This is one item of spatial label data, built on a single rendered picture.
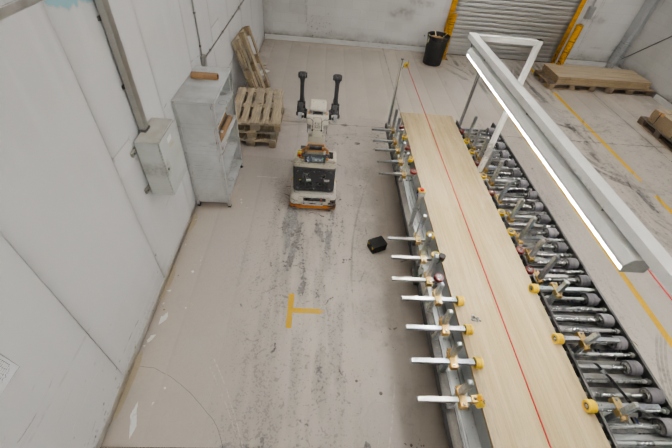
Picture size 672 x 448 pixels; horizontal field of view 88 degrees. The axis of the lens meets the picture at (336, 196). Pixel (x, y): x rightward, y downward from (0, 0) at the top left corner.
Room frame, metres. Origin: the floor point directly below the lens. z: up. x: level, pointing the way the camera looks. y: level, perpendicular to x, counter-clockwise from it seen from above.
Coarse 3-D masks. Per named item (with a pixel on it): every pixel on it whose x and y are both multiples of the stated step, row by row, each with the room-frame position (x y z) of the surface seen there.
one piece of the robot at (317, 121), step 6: (306, 114) 3.87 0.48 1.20; (312, 114) 3.83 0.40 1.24; (318, 114) 3.85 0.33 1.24; (324, 114) 3.87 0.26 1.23; (306, 120) 3.80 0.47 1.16; (312, 120) 3.79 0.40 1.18; (318, 120) 3.80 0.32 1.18; (324, 120) 3.81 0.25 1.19; (312, 126) 3.78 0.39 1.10; (318, 126) 3.79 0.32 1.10; (312, 132) 3.84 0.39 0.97; (318, 132) 3.84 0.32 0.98; (312, 138) 3.84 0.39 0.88; (318, 138) 3.85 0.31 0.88; (324, 138) 3.86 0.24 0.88
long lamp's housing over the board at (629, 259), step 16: (480, 64) 3.04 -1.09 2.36; (496, 80) 2.70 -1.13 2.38; (512, 96) 2.44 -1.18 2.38; (512, 112) 2.27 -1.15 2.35; (528, 128) 2.04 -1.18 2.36; (544, 144) 1.84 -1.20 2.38; (544, 160) 1.75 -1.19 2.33; (560, 160) 1.68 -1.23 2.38; (560, 176) 1.58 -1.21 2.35; (576, 176) 1.55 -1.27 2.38; (576, 192) 1.43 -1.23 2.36; (592, 208) 1.31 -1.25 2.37; (592, 224) 1.23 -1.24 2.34; (608, 224) 1.20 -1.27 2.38; (608, 240) 1.12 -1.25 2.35; (624, 240) 1.11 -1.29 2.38; (624, 256) 1.03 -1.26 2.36; (640, 256) 1.02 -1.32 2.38; (640, 272) 1.00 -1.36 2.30
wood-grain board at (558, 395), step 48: (432, 144) 3.99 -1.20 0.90; (432, 192) 3.01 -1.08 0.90; (480, 192) 3.11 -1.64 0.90; (480, 240) 2.37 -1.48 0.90; (480, 288) 1.80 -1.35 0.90; (480, 336) 1.36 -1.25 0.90; (528, 336) 1.40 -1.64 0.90; (480, 384) 1.00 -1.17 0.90; (528, 384) 1.04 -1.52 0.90; (576, 384) 1.07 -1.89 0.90; (528, 432) 0.73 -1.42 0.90; (576, 432) 0.76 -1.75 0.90
